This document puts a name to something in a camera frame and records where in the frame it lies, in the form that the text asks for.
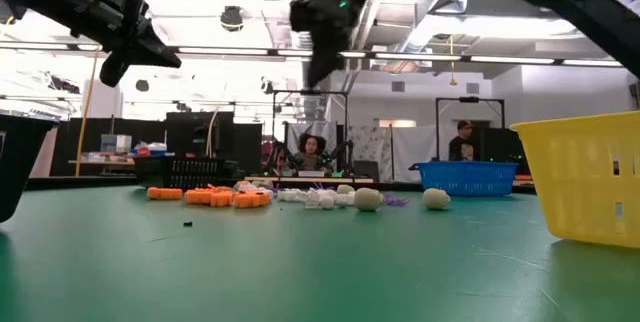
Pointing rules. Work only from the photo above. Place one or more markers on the white storage box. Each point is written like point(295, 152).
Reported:
point(116, 143)

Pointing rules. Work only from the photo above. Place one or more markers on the black plastic slotted basket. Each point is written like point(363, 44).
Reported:
point(175, 172)
point(17, 162)

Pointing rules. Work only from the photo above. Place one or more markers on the small cream plastic skull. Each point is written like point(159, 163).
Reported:
point(367, 199)
point(436, 199)
point(345, 188)
point(262, 183)

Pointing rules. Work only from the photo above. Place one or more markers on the black partition cabinets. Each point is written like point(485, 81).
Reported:
point(200, 132)

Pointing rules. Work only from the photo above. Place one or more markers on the white hanging sheet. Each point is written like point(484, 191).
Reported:
point(400, 149)

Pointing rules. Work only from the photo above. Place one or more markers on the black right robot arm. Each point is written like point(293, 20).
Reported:
point(575, 7)

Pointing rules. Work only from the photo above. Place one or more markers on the black metal frame stand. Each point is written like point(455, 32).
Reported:
point(310, 92)
point(470, 99)

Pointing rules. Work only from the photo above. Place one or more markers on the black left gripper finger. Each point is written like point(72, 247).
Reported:
point(160, 57)
point(114, 69)

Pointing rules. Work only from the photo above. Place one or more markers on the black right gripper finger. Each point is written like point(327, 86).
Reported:
point(316, 62)
point(336, 49)

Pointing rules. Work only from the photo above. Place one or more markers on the person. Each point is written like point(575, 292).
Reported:
point(461, 142)
point(310, 152)

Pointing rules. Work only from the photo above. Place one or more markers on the blue plastic slotted basket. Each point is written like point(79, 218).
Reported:
point(467, 179)

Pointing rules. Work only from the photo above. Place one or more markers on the yellow plastic slotted basket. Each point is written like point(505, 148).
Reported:
point(585, 182)

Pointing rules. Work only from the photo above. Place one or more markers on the black background box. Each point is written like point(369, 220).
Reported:
point(367, 169)

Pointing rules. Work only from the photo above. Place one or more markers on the small white plastic ghost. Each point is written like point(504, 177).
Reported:
point(327, 202)
point(289, 195)
point(345, 199)
point(312, 197)

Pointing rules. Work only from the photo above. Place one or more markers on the small purple plastic spider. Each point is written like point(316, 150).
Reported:
point(396, 200)
point(320, 185)

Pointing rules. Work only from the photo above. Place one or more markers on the black hanging ceiling dome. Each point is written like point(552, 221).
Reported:
point(231, 18)

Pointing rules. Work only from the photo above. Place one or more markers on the long ceiling tube light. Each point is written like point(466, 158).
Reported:
point(590, 63)
point(352, 54)
point(512, 60)
point(222, 50)
point(417, 56)

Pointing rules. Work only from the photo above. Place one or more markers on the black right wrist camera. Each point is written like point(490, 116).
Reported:
point(302, 14)

